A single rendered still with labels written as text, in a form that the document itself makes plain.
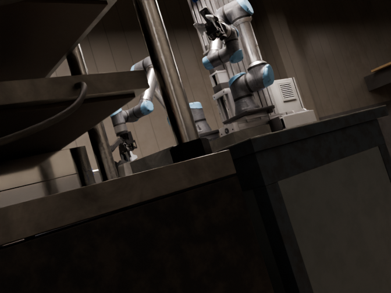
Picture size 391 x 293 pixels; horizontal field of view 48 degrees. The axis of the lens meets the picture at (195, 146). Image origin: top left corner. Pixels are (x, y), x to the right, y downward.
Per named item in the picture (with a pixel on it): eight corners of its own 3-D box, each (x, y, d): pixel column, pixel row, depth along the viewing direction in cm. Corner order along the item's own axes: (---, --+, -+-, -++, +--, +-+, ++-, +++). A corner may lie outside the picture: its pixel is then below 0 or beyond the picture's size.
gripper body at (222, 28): (220, 31, 211) (231, 35, 222) (213, 15, 212) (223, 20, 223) (208, 39, 215) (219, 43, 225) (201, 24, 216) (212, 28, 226)
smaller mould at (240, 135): (248, 150, 184) (243, 134, 184) (274, 140, 172) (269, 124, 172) (213, 160, 171) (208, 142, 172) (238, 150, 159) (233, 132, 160)
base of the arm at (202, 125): (204, 136, 309) (200, 122, 310) (216, 130, 297) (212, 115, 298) (187, 139, 301) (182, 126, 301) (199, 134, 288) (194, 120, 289)
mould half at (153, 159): (198, 170, 238) (192, 150, 239) (238, 157, 224) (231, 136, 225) (136, 186, 197) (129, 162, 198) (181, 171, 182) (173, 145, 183)
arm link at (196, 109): (199, 118, 291) (192, 99, 293) (184, 125, 299) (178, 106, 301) (209, 117, 301) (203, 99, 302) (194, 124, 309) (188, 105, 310)
